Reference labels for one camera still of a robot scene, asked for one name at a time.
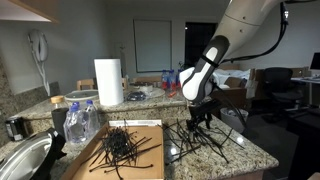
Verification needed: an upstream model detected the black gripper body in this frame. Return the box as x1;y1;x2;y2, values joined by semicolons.
189;108;212;127

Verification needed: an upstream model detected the black zip-tie bundle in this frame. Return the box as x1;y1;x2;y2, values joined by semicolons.
162;117;203;165
191;124;246;165

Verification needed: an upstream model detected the flat cardboard box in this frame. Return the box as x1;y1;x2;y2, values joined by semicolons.
61;119;166;180

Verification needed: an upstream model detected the black zip-tie pile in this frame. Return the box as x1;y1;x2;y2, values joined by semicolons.
81;119;163;180

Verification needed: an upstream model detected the grey trash bin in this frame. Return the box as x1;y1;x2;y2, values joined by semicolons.
219;106;250;134

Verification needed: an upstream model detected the dark brown dresser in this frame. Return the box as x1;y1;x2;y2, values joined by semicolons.
211;87;250;111

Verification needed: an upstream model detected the round beige tray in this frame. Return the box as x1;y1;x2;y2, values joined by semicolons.
146;87;167;100

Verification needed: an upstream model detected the white cloth heap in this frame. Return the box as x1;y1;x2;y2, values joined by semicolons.
212;68;252;90

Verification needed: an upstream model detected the black computer mouse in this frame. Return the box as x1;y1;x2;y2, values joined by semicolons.
126;91;148;102

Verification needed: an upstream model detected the small white container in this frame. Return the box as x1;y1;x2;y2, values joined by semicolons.
129;82;155;94

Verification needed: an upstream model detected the black office chair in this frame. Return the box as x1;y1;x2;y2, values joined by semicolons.
262;66;306;112

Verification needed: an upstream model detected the white whiteboard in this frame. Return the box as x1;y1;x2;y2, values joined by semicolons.
132;18;174;74

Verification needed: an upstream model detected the white paper towel roll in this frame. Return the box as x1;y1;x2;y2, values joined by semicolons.
93;58;125;107

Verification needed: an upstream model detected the clear blue-capped water bottle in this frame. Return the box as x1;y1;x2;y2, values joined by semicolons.
71;101;90;141
84;99;101;135
62;105;86;145

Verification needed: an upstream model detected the white desk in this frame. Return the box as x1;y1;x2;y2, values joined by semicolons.
290;76;320;108

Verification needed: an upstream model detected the wooden chair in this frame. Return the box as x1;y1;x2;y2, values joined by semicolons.
76;77;98;91

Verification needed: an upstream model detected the white round bowl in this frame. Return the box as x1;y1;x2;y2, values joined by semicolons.
63;89;100;103

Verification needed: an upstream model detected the computer monitor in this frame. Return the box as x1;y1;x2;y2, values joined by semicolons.
309;51;320;71

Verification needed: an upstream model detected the glass jar wooden lid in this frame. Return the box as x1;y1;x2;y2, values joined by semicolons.
50;95;70;111

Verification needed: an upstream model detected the silver metal pan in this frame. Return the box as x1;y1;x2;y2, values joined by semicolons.
0;131;54;180

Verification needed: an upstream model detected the small black silver appliance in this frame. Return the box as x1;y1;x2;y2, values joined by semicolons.
4;115;28;142

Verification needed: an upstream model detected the wooden upper cabinet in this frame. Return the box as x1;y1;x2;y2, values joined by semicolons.
0;0;60;24

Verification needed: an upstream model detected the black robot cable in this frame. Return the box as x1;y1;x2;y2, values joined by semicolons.
212;1;290;130

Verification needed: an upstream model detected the white wall phone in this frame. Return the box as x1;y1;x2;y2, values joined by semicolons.
27;29;52;98

